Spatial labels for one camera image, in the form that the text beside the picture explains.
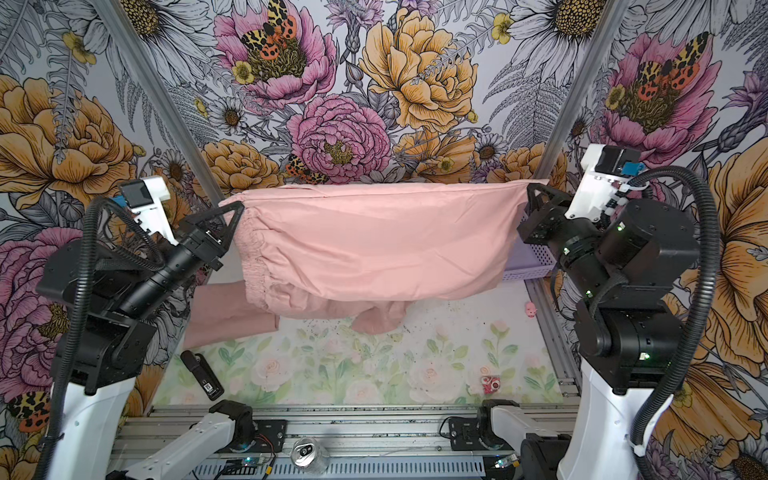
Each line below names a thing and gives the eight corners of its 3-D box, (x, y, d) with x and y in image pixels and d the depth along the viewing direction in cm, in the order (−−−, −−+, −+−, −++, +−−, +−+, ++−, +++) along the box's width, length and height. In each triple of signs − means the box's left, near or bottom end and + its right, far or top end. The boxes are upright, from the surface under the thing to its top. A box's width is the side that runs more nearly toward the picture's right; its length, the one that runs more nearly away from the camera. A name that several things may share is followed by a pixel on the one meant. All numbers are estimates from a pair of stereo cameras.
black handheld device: (186, 359, 88) (178, 354, 85) (198, 350, 90) (191, 344, 87) (215, 402, 81) (208, 398, 78) (227, 392, 83) (221, 387, 79)
